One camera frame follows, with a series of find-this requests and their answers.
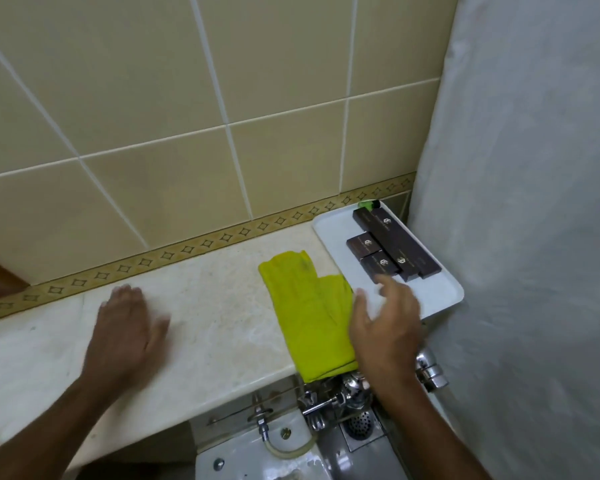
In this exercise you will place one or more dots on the chrome pipe fitting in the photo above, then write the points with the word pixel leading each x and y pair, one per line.
pixel 431 372

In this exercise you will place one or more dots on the person's left hand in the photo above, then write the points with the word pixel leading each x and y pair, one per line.
pixel 125 334

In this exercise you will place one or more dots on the white ceramic toilet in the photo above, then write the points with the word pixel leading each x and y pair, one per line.
pixel 260 454

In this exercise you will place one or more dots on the person's left forearm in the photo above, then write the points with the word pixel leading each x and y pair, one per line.
pixel 45 429

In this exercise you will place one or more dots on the person's right thumb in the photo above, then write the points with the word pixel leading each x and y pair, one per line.
pixel 361 309

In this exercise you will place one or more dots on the yellow cleaning cloth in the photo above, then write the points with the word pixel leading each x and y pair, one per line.
pixel 310 314

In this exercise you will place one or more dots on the person's left thumb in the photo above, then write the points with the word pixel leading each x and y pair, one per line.
pixel 161 328

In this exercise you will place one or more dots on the white shower curtain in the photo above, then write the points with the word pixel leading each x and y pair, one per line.
pixel 525 219

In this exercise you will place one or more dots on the steel floor drain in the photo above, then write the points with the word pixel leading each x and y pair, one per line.
pixel 361 423

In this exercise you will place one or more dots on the small dark brown box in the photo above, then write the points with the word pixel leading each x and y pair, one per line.
pixel 380 265
pixel 362 245

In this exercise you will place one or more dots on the green packet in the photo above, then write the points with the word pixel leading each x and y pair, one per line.
pixel 367 204

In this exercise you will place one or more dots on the long dark brown box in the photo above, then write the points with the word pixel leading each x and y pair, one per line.
pixel 410 244
pixel 387 244

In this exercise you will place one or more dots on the person's right forearm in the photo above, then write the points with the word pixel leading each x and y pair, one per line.
pixel 430 434

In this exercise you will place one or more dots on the white plastic tray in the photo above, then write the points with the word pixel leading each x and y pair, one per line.
pixel 340 244

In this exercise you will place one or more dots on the chrome flush valve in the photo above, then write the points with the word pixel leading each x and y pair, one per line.
pixel 342 394

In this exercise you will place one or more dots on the person's right hand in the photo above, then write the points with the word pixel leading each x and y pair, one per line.
pixel 387 339

